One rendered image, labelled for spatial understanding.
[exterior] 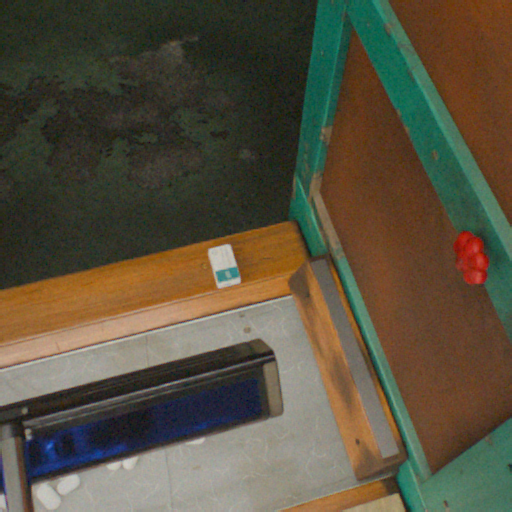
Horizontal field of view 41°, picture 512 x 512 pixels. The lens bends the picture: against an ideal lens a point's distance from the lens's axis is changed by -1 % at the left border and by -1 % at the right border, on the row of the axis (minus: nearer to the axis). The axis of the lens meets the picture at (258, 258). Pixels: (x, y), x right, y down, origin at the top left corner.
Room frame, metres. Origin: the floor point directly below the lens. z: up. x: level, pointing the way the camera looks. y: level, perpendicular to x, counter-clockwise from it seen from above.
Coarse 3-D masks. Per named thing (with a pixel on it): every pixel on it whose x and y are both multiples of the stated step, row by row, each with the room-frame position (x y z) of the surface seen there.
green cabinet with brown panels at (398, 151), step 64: (320, 0) 0.62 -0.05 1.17; (384, 0) 0.51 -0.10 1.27; (448, 0) 0.43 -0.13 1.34; (320, 64) 0.59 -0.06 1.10; (384, 64) 0.47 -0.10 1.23; (448, 64) 0.40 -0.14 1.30; (320, 128) 0.57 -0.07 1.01; (384, 128) 0.46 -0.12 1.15; (448, 128) 0.37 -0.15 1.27; (320, 192) 0.56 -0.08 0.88; (384, 192) 0.43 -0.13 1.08; (448, 192) 0.33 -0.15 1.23; (384, 256) 0.39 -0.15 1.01; (448, 256) 0.31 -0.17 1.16; (384, 320) 0.35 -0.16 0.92; (448, 320) 0.27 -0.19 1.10; (384, 384) 0.28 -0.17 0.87; (448, 384) 0.23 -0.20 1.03; (448, 448) 0.18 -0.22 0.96
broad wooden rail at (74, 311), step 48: (240, 240) 0.53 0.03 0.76; (288, 240) 0.54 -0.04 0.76; (48, 288) 0.43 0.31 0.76; (96, 288) 0.43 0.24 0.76; (144, 288) 0.44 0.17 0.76; (192, 288) 0.45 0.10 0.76; (240, 288) 0.45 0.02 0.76; (288, 288) 0.46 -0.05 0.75; (0, 336) 0.35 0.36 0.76; (48, 336) 0.35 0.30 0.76; (96, 336) 0.36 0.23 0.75
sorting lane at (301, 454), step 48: (144, 336) 0.37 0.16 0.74; (192, 336) 0.38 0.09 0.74; (240, 336) 0.38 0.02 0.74; (288, 336) 0.39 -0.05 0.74; (0, 384) 0.28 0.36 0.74; (48, 384) 0.29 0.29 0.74; (288, 384) 0.31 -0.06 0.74; (240, 432) 0.24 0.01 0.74; (288, 432) 0.24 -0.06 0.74; (336, 432) 0.25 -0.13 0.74; (96, 480) 0.16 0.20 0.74; (144, 480) 0.16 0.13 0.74; (192, 480) 0.17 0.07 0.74; (240, 480) 0.17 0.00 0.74; (288, 480) 0.18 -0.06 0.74; (336, 480) 0.18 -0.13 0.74
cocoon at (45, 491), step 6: (42, 486) 0.14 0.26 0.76; (48, 486) 0.14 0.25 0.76; (42, 492) 0.14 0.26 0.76; (48, 492) 0.14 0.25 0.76; (54, 492) 0.14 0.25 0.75; (42, 498) 0.13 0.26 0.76; (48, 498) 0.13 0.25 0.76; (54, 498) 0.13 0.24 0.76; (60, 498) 0.13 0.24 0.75; (48, 504) 0.12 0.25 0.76; (54, 504) 0.12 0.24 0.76
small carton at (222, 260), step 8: (216, 248) 0.51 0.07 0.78; (224, 248) 0.51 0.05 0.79; (216, 256) 0.49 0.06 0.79; (224, 256) 0.49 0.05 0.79; (232, 256) 0.49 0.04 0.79; (216, 264) 0.48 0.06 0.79; (224, 264) 0.48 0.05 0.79; (232, 264) 0.48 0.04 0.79; (216, 272) 0.47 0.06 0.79; (224, 272) 0.47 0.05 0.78; (232, 272) 0.47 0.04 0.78; (216, 280) 0.46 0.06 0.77; (224, 280) 0.45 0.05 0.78; (232, 280) 0.46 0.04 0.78
